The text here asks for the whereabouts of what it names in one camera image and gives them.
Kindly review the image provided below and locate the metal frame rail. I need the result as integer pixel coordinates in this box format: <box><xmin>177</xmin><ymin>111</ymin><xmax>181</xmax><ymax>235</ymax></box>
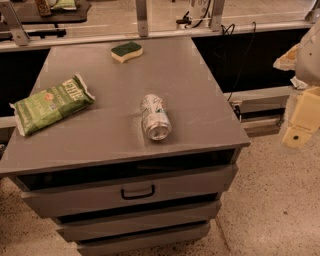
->
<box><xmin>1</xmin><ymin>0</ymin><xmax>319</xmax><ymax>52</ymax></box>

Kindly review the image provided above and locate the silver green 7up can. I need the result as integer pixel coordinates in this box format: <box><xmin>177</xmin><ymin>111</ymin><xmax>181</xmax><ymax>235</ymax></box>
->
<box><xmin>140</xmin><ymin>94</ymin><xmax>172</xmax><ymax>141</ymax></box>

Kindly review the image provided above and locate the green yellow sponge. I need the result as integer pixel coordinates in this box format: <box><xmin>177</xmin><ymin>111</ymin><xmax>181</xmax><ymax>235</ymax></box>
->
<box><xmin>111</xmin><ymin>41</ymin><xmax>143</xmax><ymax>63</ymax></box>

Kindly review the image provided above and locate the black cable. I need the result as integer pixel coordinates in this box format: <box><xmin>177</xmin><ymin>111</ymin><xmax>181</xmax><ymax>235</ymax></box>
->
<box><xmin>220</xmin><ymin>21</ymin><xmax>258</xmax><ymax>102</ymax></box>

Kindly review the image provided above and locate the dark background table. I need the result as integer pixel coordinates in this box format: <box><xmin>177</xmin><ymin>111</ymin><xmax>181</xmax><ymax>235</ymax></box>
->
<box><xmin>12</xmin><ymin>0</ymin><xmax>91</xmax><ymax>38</ymax></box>

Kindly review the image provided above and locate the black drawer handle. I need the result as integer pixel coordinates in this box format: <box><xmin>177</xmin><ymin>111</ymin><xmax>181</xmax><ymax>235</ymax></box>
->
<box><xmin>120</xmin><ymin>185</ymin><xmax>156</xmax><ymax>201</ymax></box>

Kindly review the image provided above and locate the green chips bag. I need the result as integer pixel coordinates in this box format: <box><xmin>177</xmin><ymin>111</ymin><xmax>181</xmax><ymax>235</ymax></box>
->
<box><xmin>10</xmin><ymin>74</ymin><xmax>95</xmax><ymax>136</ymax></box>

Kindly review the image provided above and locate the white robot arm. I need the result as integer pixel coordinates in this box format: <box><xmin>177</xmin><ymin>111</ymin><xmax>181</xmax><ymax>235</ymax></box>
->
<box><xmin>273</xmin><ymin>20</ymin><xmax>320</xmax><ymax>148</ymax></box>

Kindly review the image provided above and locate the grey drawer cabinet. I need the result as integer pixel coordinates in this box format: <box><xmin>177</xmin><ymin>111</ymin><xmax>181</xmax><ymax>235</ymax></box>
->
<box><xmin>1</xmin><ymin>38</ymin><xmax>249</xmax><ymax>256</ymax></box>

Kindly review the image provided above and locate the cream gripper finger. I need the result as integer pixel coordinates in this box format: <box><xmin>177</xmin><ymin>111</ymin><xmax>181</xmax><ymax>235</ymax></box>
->
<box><xmin>282</xmin><ymin>87</ymin><xmax>320</xmax><ymax>148</ymax></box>
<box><xmin>273</xmin><ymin>45</ymin><xmax>298</xmax><ymax>71</ymax></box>

